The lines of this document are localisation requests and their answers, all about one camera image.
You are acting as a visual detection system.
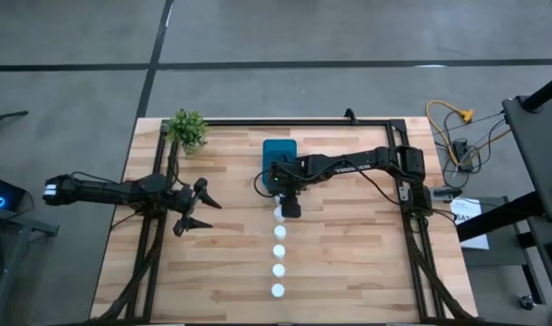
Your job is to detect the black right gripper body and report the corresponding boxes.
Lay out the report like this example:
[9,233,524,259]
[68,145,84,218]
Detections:
[266,155,311,220]

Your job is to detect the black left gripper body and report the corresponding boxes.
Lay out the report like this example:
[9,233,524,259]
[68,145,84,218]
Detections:
[168,177,210,237]

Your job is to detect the blue plastic basket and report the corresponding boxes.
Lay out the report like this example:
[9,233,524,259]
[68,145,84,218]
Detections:
[262,139,299,182]

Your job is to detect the small green artificial plant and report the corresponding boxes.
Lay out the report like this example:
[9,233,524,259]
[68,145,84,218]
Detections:
[166,108,210,158]

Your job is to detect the grey metal shelf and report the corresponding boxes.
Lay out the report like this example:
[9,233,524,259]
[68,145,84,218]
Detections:
[0,203,60,326]

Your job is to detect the black power adapter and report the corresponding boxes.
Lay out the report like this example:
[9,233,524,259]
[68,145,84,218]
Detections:
[452,139,474,173]

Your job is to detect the black computer with blue light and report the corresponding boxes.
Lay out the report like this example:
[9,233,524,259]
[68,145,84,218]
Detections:
[0,174,27,213]

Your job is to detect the white paper sheet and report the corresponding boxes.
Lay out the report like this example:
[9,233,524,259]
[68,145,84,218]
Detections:
[450,197,490,251]

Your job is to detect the black tripod leg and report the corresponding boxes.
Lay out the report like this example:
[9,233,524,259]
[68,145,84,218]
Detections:
[0,110,30,128]

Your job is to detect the black cart top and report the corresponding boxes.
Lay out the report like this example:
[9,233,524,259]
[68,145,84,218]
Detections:
[501,94,552,221]

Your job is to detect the black round pole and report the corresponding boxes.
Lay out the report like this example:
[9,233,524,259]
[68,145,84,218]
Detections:
[521,70,552,113]

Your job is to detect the black aluminium table frame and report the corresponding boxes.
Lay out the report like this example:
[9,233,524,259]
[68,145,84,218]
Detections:
[90,118,479,325]

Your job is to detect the grey arm base bracket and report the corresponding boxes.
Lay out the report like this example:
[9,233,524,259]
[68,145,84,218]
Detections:
[398,185,462,204]

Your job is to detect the yellow extension cable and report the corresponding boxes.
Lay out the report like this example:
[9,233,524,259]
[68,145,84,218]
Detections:
[425,99,475,167]

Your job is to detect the black cart base frame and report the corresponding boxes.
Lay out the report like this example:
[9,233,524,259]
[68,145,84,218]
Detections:
[456,192,548,305]

